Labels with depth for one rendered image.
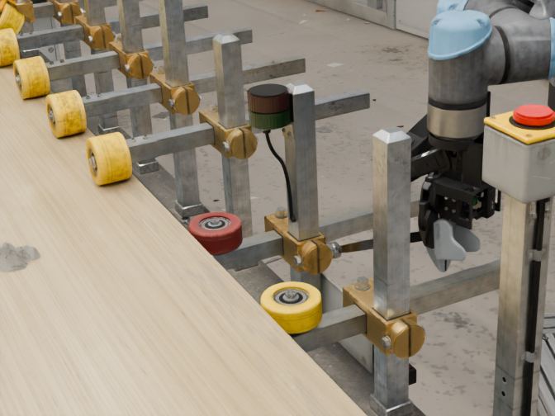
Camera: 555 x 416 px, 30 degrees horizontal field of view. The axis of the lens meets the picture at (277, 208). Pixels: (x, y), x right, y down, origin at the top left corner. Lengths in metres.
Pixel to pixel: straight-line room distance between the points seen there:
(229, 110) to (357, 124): 2.69
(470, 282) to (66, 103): 0.83
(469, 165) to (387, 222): 0.13
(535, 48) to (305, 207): 0.43
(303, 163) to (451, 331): 1.52
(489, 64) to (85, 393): 0.63
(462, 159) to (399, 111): 3.17
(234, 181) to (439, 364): 1.21
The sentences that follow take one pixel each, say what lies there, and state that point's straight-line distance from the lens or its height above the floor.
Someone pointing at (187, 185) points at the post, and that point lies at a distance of 2.03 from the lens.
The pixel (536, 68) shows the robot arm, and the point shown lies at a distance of 1.35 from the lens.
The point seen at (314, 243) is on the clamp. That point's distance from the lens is 1.57.
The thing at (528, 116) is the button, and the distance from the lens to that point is 1.04.
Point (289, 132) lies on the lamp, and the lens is 1.50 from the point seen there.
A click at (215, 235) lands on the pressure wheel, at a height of 0.91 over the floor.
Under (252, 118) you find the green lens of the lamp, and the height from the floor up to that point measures 1.08.
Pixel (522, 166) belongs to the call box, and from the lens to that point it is 1.03.
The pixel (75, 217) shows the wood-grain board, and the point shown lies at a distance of 1.64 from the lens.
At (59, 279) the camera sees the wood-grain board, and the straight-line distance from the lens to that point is 1.47.
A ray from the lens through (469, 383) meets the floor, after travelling 2.77.
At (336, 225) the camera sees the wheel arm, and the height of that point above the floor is 0.86.
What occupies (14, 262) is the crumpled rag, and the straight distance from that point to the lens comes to 1.51.
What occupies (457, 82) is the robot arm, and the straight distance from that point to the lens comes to 1.31.
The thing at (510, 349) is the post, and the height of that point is 0.96.
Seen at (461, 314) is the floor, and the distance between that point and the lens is 3.05.
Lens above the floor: 1.60
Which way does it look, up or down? 26 degrees down
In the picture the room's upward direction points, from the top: 3 degrees counter-clockwise
